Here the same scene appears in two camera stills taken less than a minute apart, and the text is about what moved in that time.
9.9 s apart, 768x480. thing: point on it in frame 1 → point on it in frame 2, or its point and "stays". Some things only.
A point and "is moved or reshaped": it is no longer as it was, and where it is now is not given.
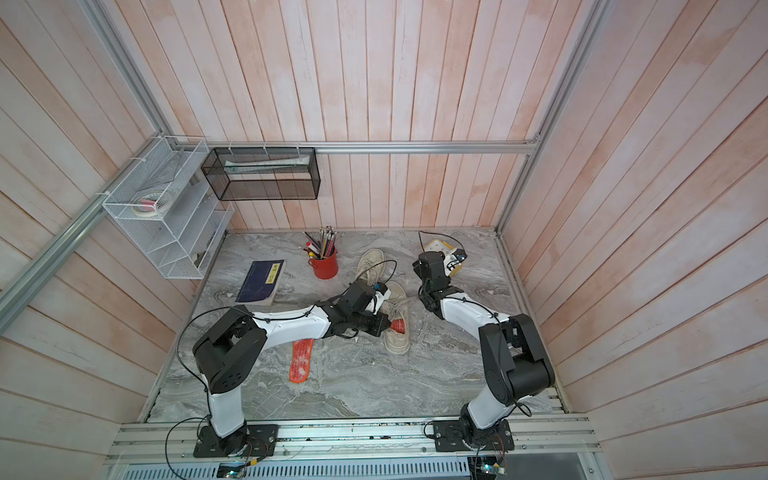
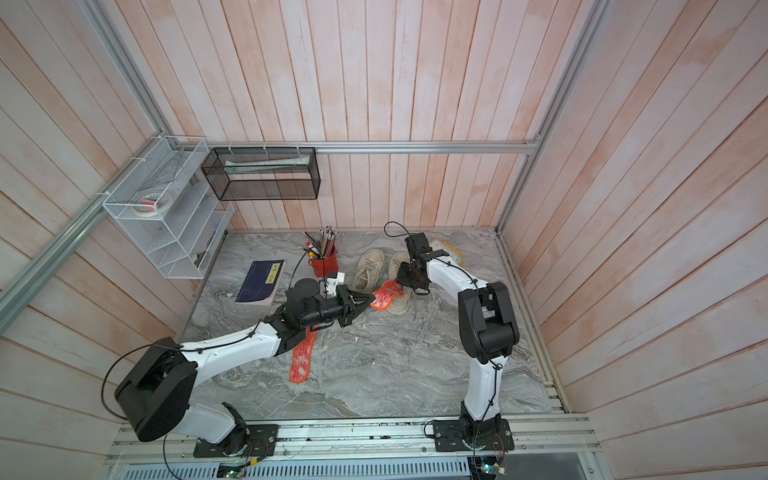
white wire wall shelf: x=165 y=201 stays
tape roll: x=149 y=205 stays
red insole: x=398 y=325 is moved or reshaped
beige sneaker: x=372 y=266 stays
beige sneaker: x=397 y=307 → x=403 y=304
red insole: x=300 y=360 stays
